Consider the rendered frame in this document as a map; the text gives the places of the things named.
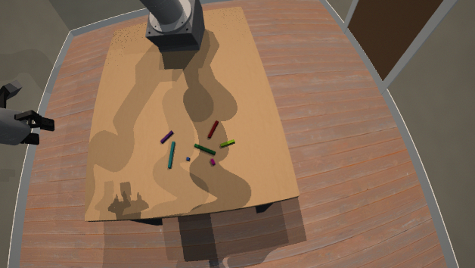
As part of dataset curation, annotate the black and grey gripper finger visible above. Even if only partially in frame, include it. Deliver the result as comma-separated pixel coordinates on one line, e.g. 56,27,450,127
21,133,39,145
14,110,54,132

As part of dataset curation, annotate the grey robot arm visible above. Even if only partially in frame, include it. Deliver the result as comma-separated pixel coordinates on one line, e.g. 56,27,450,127
0,0,191,108

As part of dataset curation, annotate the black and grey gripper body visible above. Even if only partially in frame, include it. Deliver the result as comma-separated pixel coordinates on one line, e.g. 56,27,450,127
0,108,31,145

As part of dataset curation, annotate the red rod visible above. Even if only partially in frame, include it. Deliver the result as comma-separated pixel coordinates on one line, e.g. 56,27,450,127
208,120,219,139

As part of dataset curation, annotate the purple rod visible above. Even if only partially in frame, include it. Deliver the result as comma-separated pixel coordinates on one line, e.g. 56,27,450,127
160,130,173,144

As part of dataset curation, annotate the lime green rod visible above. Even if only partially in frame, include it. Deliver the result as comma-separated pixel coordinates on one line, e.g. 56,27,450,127
220,139,234,147

